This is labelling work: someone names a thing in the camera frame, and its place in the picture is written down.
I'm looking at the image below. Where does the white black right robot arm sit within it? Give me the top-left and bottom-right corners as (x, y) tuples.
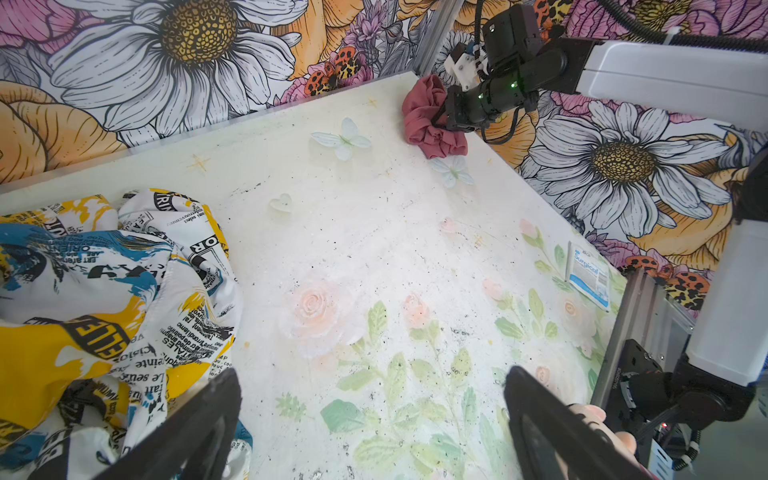
(439, 1), (767, 430)

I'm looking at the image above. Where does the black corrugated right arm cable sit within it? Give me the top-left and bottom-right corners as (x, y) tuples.
(593, 0), (768, 55)

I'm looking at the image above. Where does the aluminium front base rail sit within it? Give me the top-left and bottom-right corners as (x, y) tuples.
(591, 271), (695, 433)

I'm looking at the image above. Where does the white blue paper sachet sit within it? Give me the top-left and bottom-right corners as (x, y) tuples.
(565, 242), (611, 312)

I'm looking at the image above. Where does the aluminium right rear corner post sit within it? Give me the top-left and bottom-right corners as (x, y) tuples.
(412, 0), (463, 76)

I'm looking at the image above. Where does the cartoon boy plush doll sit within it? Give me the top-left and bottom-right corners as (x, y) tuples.
(568, 403), (637, 460)

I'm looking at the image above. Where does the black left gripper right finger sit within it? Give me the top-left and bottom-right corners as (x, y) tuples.
(504, 366), (653, 479)

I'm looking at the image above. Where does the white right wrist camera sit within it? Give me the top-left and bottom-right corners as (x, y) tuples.
(443, 41), (487, 92)

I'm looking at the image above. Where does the newspaper print yellow white cloth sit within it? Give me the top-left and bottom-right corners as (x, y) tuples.
(1, 189), (243, 479)

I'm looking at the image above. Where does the maroon red cloth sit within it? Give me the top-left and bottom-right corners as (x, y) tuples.
(401, 74), (468, 160)

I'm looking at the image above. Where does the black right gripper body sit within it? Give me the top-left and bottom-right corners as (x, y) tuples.
(442, 3), (567, 132)

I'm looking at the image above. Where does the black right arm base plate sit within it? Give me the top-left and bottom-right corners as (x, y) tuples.
(606, 339), (673, 444)

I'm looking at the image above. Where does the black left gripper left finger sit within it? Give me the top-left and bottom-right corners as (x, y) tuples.
(97, 368), (242, 479)

